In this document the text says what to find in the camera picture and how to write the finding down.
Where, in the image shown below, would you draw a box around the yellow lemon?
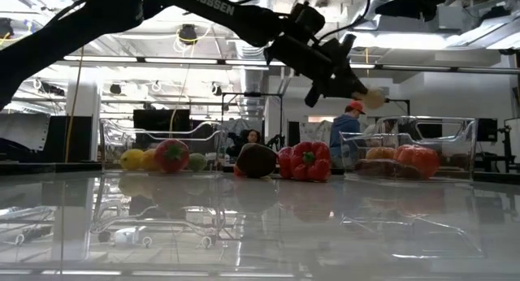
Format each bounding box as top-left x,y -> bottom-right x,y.
119,148 -> 145,171

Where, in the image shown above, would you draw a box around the clear plastic bin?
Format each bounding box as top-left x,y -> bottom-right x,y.
339,115 -> 479,183
98,117 -> 228,175

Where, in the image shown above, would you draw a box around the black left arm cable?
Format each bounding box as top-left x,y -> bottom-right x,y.
318,0 -> 373,42

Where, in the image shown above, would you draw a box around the green lime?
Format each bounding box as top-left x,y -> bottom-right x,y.
187,152 -> 208,172

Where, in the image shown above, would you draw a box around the dark brown avocado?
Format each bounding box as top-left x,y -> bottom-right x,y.
234,142 -> 280,179

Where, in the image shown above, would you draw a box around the large black screen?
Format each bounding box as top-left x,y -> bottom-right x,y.
132,108 -> 191,150

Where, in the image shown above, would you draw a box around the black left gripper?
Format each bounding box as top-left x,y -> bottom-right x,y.
263,33 -> 369,110

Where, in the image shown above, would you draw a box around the white garlic bulb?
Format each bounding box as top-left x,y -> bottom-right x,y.
351,88 -> 386,110

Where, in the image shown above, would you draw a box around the red tomato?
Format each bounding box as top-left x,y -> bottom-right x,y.
154,138 -> 191,175

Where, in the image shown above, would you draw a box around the orange fruit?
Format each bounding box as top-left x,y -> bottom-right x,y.
364,146 -> 397,161

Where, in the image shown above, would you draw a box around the small black monitor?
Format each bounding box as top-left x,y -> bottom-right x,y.
477,117 -> 499,143

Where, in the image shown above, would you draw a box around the orange-yellow mango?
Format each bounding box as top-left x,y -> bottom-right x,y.
140,148 -> 162,172

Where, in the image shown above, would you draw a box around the silver ventilation duct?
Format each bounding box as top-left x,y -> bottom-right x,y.
233,41 -> 269,119

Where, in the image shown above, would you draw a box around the yellow hanging cable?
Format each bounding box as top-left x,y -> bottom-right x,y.
64,45 -> 85,164

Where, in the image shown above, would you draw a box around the person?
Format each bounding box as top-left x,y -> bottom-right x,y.
233,128 -> 263,158
327,100 -> 369,168

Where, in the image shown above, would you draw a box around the white perforated panel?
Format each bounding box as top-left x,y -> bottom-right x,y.
0,112 -> 50,152

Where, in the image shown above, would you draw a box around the black metal stand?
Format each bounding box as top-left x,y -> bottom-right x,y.
221,92 -> 284,148

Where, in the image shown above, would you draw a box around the black ceiling-mounted device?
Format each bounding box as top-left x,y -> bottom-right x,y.
177,24 -> 199,45

